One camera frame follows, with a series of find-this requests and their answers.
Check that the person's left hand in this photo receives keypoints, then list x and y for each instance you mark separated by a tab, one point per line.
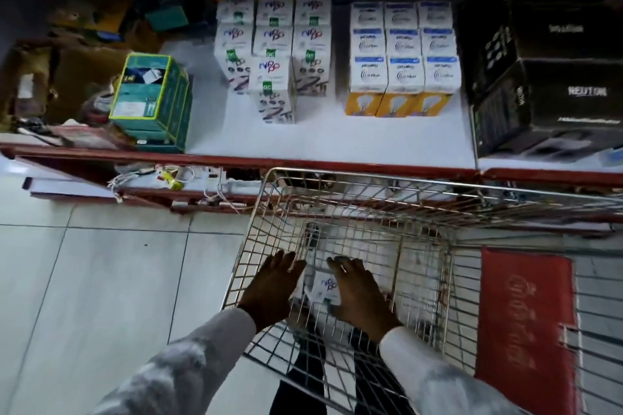
270	291

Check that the person's right hand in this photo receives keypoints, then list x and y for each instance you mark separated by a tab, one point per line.
361	300

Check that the person's left fingers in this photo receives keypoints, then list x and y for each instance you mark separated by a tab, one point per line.
284	261

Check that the person's right fingers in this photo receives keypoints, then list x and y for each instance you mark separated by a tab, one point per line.
346	268

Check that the white purple-print bulb box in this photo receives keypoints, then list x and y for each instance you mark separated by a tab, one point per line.
322	287

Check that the person's left forearm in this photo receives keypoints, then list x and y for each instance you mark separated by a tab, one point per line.
185	366

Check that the person's right forearm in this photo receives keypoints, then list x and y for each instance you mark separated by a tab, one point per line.
438	380

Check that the person's left leg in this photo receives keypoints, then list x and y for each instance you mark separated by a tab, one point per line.
301	371

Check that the person's leg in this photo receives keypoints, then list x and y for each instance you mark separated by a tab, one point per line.
301	371
377	380

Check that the person's right leg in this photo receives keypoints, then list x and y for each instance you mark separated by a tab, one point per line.
377	380

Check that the white shelf with red edge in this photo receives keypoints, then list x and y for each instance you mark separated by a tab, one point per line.
331	142

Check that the low red-edged shelf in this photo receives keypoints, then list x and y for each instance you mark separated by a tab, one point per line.
146	196

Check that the green closed box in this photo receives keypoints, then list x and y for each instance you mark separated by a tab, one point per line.
184	118

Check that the red cart seat flap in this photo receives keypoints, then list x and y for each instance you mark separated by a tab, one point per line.
525	327

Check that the group of white yellow boxes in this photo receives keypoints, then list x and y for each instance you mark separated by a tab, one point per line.
404	64

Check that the group of white purple-print boxes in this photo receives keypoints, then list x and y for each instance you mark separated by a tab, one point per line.
272	50

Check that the green open-top box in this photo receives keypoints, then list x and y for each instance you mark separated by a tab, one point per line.
146	93

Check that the large black carton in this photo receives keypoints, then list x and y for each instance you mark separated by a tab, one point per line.
550	108
559	25

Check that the small green packet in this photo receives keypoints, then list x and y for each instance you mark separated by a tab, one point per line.
167	17

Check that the brown cardboard box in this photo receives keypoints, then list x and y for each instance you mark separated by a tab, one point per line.
58	84

